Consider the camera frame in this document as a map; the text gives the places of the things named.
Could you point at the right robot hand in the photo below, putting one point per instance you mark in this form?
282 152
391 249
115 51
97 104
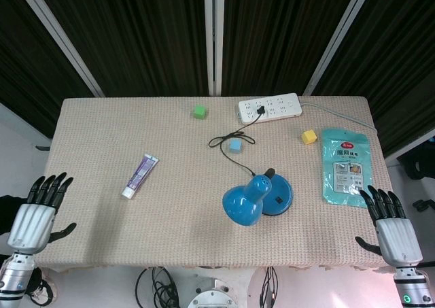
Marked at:
397 240

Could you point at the teal snack bag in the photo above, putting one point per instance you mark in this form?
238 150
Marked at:
346 167

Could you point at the light blue cube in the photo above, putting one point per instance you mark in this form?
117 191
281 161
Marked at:
236 146

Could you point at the blue desk lamp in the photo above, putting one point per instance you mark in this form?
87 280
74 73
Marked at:
258 199

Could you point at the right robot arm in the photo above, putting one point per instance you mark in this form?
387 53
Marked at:
409 287

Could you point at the purple toothpaste tube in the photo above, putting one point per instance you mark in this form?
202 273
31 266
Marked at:
140 176

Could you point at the green cube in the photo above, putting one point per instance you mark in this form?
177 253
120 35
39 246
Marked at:
200 112

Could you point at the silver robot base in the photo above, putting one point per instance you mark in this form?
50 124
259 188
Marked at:
212 296

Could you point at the yellow cube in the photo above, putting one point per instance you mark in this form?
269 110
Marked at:
308 137

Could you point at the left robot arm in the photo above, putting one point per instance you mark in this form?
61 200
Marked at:
13 277

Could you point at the white power strip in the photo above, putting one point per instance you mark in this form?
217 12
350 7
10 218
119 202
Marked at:
270 108

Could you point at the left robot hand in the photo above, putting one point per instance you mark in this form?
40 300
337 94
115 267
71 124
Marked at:
30 223

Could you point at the beige woven tablecloth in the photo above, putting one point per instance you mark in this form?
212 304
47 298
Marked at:
210 185

